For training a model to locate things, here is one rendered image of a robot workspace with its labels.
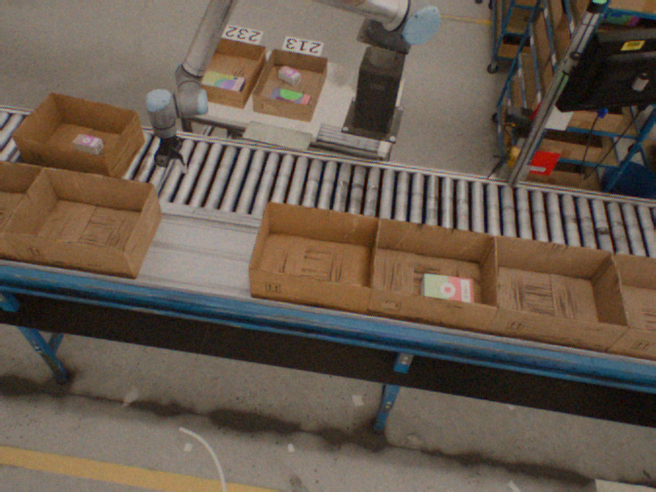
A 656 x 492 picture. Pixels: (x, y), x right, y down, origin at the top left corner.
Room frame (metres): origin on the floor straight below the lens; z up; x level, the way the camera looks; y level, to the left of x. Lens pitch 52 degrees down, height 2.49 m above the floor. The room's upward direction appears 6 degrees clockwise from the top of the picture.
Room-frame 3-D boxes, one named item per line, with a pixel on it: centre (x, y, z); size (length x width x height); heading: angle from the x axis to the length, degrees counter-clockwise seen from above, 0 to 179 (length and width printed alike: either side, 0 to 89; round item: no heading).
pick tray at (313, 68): (2.25, 0.26, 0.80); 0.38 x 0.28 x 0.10; 173
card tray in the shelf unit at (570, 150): (2.42, -1.18, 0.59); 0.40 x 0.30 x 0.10; 175
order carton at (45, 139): (1.69, 1.07, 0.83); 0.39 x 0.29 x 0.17; 81
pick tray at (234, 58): (2.29, 0.58, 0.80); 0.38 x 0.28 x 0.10; 171
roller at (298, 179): (1.57, 0.17, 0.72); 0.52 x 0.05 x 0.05; 177
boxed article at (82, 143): (1.72, 1.07, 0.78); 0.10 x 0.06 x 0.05; 81
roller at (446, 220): (1.54, -0.48, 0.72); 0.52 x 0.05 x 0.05; 177
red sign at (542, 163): (1.82, -0.84, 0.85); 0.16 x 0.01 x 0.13; 87
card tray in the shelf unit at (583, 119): (2.42, -1.17, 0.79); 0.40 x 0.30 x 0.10; 178
